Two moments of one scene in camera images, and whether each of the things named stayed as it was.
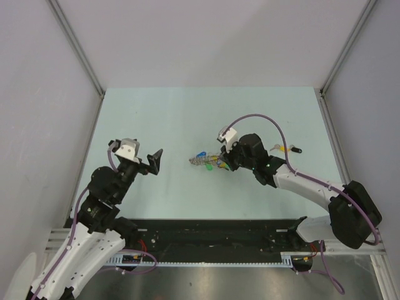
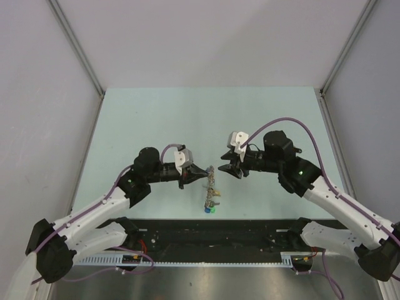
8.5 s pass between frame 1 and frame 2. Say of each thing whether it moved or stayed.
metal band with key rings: moved
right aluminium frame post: stayed
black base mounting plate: stayed
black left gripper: moved
